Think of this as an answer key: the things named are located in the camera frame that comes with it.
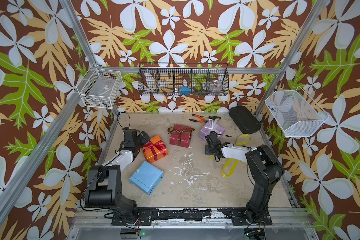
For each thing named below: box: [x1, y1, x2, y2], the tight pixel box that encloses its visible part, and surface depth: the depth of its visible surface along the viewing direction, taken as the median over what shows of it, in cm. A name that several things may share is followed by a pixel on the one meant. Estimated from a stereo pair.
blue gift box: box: [129, 160, 164, 196], surface depth 82 cm
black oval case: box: [229, 106, 261, 134], surface depth 110 cm
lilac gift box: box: [198, 121, 226, 140], surface depth 103 cm
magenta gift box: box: [169, 124, 193, 148], surface depth 100 cm
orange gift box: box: [142, 134, 168, 163], surface depth 93 cm
